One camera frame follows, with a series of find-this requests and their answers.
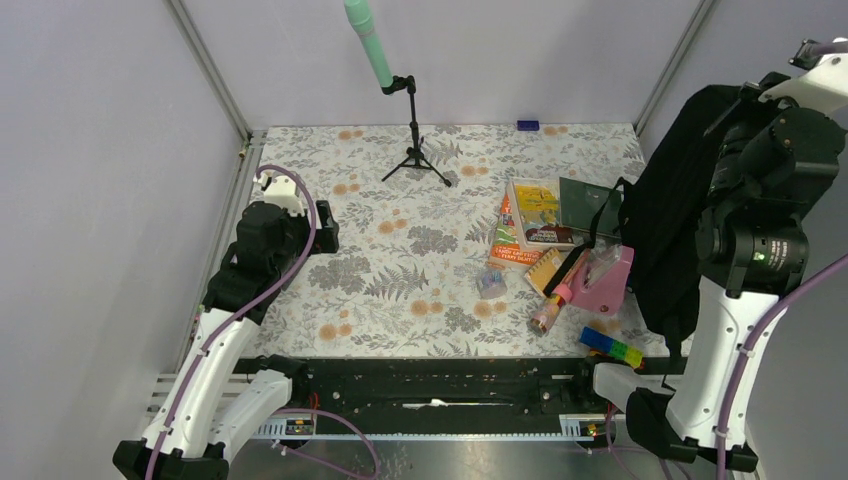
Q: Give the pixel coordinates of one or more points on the pink glitter bottle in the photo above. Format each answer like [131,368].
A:
[545,317]

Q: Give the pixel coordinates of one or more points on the clear box of clips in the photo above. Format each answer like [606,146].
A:
[491,284]

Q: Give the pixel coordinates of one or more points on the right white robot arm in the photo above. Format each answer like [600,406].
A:
[752,254]

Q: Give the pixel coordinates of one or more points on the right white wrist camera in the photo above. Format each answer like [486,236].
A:
[823,85]

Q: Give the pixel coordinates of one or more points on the pink pencil case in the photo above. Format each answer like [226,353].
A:
[600,284]

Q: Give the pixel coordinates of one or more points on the small blue block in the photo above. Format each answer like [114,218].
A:
[527,125]

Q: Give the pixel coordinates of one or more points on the orange pencil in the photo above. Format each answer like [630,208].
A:
[576,266]

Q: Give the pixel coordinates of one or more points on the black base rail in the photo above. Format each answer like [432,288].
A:
[438,393]

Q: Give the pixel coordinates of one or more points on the yellow illustrated book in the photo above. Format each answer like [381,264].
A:
[535,205]

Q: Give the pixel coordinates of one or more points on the orange illustrated book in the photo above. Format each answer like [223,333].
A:
[505,251]

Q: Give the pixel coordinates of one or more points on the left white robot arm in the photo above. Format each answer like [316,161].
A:
[186,439]

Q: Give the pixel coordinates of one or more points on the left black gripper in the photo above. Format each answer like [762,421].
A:
[325,238]

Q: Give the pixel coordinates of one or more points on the black student backpack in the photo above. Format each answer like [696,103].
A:
[659,216]

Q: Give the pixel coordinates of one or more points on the yellow spiral notepad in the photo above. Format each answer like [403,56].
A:
[543,276]

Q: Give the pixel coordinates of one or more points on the colourful building brick bar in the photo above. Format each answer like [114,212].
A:
[610,347]

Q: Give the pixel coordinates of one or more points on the dark green notebook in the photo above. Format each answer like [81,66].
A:
[581,201]

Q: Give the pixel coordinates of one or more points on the floral table mat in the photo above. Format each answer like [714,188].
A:
[412,243]

